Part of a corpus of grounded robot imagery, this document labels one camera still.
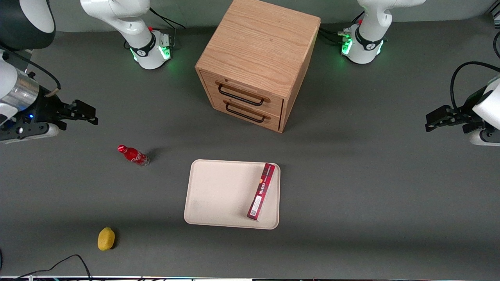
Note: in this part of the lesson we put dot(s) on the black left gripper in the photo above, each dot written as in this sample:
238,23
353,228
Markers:
467,113

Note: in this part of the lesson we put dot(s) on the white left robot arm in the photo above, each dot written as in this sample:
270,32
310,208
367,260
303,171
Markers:
369,35

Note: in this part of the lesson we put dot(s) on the red cookie box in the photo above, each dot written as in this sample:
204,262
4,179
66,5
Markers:
262,191

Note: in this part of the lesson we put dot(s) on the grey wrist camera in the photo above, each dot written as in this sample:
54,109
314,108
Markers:
31,133
486,137

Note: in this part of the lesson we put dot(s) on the wooden drawer cabinet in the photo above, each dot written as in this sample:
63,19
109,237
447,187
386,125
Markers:
258,50

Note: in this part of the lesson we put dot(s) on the beige plastic tray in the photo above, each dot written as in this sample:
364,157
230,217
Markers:
218,195

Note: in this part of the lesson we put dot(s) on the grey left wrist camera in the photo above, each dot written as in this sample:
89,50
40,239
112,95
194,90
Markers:
486,137

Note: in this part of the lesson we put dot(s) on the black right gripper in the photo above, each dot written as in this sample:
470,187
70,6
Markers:
43,109

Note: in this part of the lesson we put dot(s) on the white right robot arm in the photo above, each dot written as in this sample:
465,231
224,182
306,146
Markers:
133,27

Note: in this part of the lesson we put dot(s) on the red coke bottle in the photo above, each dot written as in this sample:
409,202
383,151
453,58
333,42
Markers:
134,156

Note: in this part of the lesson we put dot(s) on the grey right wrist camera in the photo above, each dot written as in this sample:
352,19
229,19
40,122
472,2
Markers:
31,133

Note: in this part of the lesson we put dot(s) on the yellow lemon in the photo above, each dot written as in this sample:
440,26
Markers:
106,239

